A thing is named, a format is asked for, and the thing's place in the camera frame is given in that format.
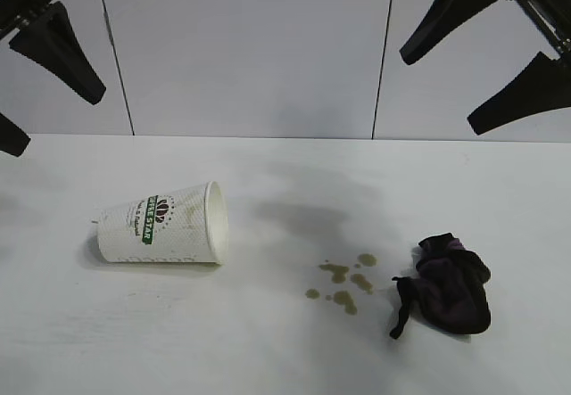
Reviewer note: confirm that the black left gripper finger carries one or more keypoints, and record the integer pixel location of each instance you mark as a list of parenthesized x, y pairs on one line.
[(11, 136)]

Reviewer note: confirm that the white printed paper cup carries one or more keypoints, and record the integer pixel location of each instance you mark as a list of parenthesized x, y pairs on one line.
[(178, 234)]

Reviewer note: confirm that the dark purple cloth rag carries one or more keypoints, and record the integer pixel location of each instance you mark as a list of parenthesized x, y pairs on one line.
[(450, 297)]

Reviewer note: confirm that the brown liquid spill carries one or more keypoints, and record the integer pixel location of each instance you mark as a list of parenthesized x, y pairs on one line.
[(340, 272)]

